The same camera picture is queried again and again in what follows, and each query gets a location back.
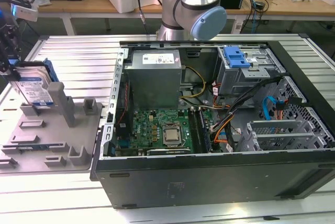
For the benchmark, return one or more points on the hard disk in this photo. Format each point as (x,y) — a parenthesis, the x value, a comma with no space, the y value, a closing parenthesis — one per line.
(31,88)

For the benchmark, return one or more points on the grey perforated disk bay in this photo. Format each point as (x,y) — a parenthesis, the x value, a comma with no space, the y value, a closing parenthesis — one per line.
(274,127)

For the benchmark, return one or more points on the crumpled white tissue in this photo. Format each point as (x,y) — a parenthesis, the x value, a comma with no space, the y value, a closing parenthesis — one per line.
(43,1)

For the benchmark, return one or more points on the wooden desk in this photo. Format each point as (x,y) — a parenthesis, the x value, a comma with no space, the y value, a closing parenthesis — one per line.
(78,5)

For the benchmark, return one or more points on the RAM stick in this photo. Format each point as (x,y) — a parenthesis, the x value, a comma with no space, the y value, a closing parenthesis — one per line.
(31,147)

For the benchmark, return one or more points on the grey parts rack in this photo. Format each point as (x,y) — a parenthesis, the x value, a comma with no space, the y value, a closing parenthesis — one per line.
(52,140)

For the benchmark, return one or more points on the black case fan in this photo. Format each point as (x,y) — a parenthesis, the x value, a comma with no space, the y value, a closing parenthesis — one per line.
(122,127)

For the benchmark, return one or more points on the grey power supply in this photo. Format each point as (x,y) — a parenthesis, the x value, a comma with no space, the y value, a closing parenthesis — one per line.
(154,85)

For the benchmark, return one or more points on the green motherboard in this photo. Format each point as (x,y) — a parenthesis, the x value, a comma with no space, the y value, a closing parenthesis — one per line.
(146,124)

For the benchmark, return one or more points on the silver CPU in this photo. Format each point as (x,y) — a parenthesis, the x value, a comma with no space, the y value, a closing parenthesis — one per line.
(172,135)

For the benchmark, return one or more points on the black graphics card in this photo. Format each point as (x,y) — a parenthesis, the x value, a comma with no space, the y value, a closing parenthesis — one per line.
(170,152)

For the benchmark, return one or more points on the black RAM slot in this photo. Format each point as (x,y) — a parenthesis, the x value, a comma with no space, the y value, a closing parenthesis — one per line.
(193,129)

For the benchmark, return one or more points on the black PC case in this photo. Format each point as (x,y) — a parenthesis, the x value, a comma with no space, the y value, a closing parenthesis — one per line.
(183,182)

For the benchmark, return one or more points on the blue plastic drive latch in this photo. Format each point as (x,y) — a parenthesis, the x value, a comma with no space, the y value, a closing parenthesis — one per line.
(235,57)

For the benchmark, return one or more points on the grey optical drive cage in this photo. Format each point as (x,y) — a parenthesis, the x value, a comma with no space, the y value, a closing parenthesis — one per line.
(235,82)

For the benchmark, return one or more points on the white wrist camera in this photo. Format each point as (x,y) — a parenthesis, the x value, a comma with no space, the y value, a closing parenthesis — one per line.
(24,12)

